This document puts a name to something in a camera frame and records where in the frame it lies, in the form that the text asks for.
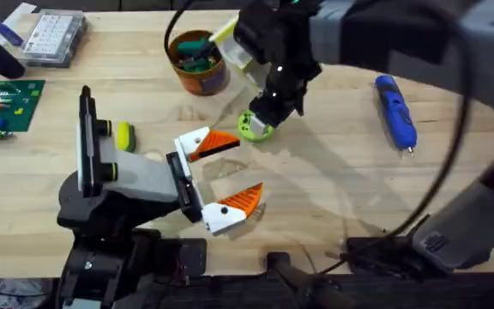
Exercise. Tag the right wrist upright pale plate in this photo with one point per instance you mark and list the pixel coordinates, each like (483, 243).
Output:
(238, 56)

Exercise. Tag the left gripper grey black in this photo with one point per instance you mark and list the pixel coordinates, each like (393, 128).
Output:
(144, 178)

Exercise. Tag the brown tub with toys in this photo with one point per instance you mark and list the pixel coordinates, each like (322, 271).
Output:
(200, 77)

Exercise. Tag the green board with blocks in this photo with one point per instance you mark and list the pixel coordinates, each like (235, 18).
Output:
(11, 105)

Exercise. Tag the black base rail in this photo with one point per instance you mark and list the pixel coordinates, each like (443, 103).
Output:
(358, 292)

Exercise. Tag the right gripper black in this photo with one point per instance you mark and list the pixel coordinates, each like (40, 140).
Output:
(281, 47)

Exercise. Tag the clear plastic parts box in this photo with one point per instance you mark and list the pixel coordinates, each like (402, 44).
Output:
(54, 36)

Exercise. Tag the yellow-green vegetable toy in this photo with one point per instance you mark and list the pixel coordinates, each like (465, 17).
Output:
(125, 137)

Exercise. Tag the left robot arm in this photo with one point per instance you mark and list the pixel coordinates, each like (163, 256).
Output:
(101, 257)

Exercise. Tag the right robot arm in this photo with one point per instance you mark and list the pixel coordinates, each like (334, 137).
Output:
(401, 34)

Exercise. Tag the green disc with holes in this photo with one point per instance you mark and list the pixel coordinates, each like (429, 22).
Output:
(247, 129)

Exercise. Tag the left wrist upright black plate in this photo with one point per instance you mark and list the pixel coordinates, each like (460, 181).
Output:
(87, 141)

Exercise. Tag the blue electric screwdriver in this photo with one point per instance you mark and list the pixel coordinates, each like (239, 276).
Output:
(395, 111)

